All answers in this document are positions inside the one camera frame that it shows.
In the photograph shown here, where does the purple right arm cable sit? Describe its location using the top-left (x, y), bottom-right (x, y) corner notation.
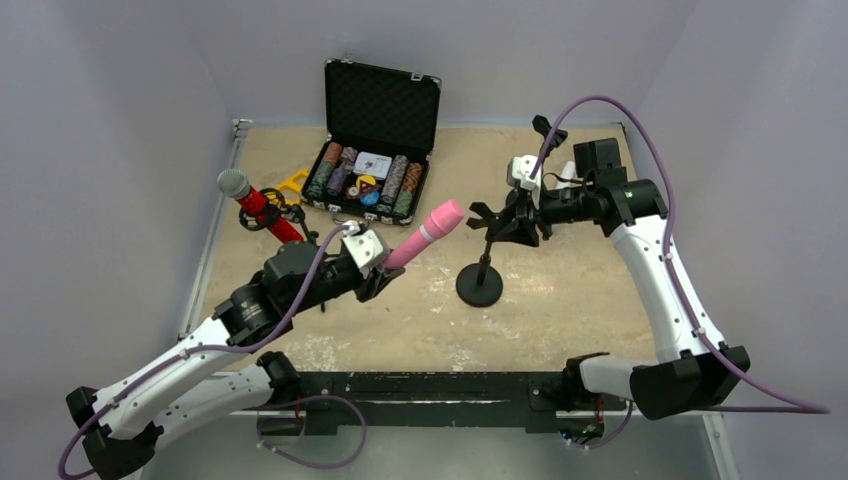
top-left (529, 95), bottom-right (831, 452)

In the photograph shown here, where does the black round base mic stand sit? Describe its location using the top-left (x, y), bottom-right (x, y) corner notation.
top-left (532, 115), bottom-right (568, 158)

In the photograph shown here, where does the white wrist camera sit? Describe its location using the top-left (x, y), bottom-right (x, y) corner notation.
top-left (506, 155), bottom-right (542, 193)
top-left (342, 224), bottom-right (391, 272)

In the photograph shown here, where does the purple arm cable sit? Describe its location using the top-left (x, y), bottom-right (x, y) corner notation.
top-left (529, 95), bottom-right (831, 452)
top-left (58, 222), bottom-right (352, 480)

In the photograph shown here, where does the black tripod shock mount stand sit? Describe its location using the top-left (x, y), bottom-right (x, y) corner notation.
top-left (236, 187), bottom-right (319, 245)

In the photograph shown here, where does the aluminium table edge rail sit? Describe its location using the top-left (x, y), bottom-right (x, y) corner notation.
top-left (177, 118), bottom-right (254, 340)

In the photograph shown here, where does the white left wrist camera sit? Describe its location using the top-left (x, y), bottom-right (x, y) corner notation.
top-left (342, 224), bottom-right (391, 272)

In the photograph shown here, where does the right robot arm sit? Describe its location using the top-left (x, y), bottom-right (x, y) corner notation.
top-left (494, 138), bottom-right (750, 420)

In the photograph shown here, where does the yellow plastic triangle frame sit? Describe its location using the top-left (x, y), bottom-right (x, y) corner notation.
top-left (276, 169), bottom-right (310, 205)

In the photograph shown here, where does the pink microphone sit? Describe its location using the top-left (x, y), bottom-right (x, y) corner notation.
top-left (383, 200), bottom-right (465, 270)

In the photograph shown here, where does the white microphone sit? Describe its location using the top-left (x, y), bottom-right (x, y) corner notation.
top-left (556, 161), bottom-right (578, 189)

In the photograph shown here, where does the red glitter microphone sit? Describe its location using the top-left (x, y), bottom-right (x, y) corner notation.
top-left (217, 169), bottom-right (304, 244)

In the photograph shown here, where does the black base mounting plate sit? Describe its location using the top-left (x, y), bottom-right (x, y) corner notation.
top-left (260, 371), bottom-right (626, 436)

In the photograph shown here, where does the black poker chip case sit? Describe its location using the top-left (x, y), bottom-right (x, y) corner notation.
top-left (300, 58), bottom-right (442, 226)

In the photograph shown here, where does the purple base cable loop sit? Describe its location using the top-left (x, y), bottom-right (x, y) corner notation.
top-left (256, 394), bottom-right (368, 470)

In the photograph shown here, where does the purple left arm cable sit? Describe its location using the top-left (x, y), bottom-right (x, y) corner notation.
top-left (58, 222), bottom-right (352, 480)

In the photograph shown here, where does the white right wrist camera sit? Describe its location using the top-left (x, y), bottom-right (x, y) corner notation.
top-left (506, 155), bottom-right (542, 193)

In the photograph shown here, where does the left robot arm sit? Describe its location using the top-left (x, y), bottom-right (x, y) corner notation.
top-left (66, 221), bottom-right (410, 479)

